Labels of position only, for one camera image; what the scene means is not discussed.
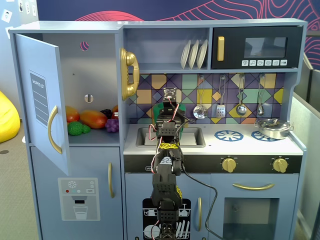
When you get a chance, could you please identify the green toy grapes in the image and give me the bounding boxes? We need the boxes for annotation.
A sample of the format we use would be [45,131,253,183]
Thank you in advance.
[67,121,92,137]

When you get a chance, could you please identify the black power cable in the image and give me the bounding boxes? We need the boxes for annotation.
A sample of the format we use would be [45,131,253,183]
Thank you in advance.
[180,159,223,240]

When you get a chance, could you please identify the small orange red mango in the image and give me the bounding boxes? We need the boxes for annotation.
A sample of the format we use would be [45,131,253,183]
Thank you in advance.
[65,105,81,124]

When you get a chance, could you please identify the small wrist camera board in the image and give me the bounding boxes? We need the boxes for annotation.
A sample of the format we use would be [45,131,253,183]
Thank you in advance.
[162,86,178,104]

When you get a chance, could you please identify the gold fridge door handle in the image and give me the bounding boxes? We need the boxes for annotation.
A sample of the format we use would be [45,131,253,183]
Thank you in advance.
[47,105,63,155]

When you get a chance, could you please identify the grey desk divider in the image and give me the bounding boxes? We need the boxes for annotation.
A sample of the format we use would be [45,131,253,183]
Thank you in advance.
[289,96,320,227]

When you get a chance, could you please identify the gold lower fridge handle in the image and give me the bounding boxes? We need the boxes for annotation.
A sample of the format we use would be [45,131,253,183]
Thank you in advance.
[107,162,116,199]

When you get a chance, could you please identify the white toy plate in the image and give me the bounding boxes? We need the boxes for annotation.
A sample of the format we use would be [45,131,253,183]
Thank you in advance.
[180,39,192,70]
[196,39,209,69]
[187,39,200,70]

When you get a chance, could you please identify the green toy container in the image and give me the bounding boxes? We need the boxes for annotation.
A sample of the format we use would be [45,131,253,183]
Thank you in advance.
[152,103,188,138]

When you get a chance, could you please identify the gold toy telephone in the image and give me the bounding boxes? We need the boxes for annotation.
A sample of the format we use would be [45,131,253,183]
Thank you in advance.
[119,47,141,102]

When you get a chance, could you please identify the steel toy spoon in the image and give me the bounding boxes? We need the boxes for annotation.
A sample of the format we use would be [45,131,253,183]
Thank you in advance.
[257,73,266,117]

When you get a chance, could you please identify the blue wooden toy kitchen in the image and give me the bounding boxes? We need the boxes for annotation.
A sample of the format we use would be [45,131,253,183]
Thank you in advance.
[8,17,308,240]

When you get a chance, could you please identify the blue shopping list fridge door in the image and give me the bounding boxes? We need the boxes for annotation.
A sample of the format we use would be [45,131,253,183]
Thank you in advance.
[14,33,70,176]

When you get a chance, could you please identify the steel toy ladle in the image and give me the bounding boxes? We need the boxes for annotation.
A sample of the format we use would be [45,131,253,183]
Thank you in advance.
[236,74,248,117]

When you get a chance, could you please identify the gold stove knob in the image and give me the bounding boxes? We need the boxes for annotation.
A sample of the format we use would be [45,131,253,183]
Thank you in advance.
[272,157,289,174]
[221,157,237,174]

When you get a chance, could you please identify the steel toy pot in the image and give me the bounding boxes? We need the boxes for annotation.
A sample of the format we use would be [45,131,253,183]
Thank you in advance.
[254,118,294,140]

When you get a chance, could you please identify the gold microwave handle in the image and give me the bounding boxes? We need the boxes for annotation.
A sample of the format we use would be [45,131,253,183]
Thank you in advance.
[216,36,226,62]

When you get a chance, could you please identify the purple toy grapes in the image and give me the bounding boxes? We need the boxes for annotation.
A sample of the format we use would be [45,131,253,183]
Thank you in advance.
[104,118,120,134]

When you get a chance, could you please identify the steel toy skimmer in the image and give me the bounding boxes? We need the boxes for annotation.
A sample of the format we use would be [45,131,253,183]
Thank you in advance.
[192,74,208,120]

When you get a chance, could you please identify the grey toy sink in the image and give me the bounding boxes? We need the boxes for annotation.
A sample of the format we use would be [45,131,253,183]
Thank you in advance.
[135,126,207,149]

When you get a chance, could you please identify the large orange red mango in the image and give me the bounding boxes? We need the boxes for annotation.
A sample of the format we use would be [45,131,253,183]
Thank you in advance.
[79,109,109,130]

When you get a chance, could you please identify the steel toy spatula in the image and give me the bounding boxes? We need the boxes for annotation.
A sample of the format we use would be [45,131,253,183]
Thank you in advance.
[216,74,226,119]

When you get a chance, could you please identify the yellow beanbag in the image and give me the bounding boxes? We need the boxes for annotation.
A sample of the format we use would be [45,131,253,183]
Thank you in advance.
[0,90,21,144]

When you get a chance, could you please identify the gold oven handle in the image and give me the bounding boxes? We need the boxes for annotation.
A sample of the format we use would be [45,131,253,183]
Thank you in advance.
[232,182,276,192]

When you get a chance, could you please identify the gold dishwasher door handle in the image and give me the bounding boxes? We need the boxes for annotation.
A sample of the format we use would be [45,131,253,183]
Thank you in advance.
[197,197,203,232]

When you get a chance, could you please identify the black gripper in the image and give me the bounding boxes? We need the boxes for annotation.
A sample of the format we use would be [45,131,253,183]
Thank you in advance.
[156,100,187,124]

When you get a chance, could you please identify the dark toy blackberries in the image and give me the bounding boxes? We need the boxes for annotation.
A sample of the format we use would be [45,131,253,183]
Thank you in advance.
[100,108,114,119]

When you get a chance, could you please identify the black toy microwave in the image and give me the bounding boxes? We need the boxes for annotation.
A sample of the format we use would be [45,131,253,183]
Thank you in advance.
[211,25,304,70]

